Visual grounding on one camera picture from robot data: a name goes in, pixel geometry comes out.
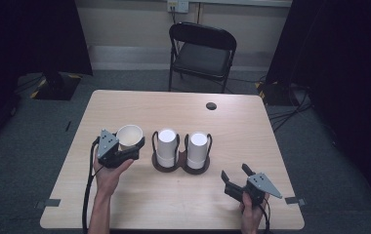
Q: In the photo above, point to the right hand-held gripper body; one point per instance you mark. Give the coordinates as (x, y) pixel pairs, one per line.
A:
(261, 185)

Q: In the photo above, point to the person's right hand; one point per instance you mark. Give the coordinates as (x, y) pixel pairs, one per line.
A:
(252, 214)

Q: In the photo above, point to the person's left hand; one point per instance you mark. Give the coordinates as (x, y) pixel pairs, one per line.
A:
(108, 180)

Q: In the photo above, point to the black table grommet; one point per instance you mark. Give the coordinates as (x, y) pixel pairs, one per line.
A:
(211, 106)

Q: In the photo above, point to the dark curtain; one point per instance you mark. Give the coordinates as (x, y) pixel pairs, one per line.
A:
(346, 65)
(27, 35)

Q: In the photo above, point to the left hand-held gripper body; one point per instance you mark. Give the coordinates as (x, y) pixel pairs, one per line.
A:
(108, 146)

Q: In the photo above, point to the black stand base yellow tape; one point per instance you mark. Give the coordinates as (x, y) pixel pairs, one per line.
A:
(56, 87)
(278, 94)

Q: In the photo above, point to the small black floor object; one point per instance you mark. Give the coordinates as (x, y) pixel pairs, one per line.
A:
(68, 126)

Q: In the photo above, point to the white wall outlet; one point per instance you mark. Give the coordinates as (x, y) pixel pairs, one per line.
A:
(178, 5)

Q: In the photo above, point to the white paper cup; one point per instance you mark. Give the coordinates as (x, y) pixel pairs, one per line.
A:
(130, 135)

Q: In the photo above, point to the black folding chair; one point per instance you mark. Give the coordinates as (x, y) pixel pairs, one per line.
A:
(201, 60)

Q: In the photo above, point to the grey tape strip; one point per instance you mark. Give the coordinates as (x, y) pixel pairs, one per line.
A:
(294, 201)
(48, 203)

